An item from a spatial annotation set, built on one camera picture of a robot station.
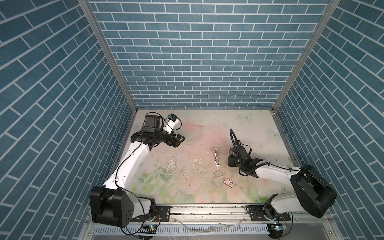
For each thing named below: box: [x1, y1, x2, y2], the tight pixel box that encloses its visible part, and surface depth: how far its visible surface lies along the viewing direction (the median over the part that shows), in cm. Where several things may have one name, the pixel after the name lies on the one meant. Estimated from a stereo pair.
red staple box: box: [223, 177, 235, 188], surface depth 85 cm
